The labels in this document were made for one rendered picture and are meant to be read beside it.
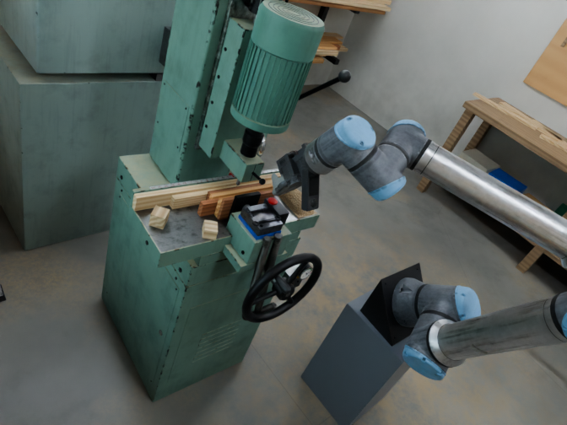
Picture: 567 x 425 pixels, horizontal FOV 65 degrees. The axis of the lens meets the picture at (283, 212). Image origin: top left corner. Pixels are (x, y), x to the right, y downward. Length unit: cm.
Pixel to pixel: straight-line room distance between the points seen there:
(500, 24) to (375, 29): 126
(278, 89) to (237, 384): 136
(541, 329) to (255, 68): 95
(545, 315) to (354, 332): 83
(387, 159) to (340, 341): 103
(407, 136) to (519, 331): 57
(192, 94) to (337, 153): 55
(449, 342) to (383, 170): 65
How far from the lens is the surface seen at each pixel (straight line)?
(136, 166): 170
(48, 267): 240
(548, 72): 429
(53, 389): 204
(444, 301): 167
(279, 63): 119
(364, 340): 186
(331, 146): 107
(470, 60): 454
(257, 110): 124
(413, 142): 117
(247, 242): 129
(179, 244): 127
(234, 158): 140
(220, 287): 153
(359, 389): 200
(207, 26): 136
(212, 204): 136
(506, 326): 133
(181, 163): 155
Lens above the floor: 178
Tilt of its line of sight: 36 degrees down
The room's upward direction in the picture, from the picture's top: 23 degrees clockwise
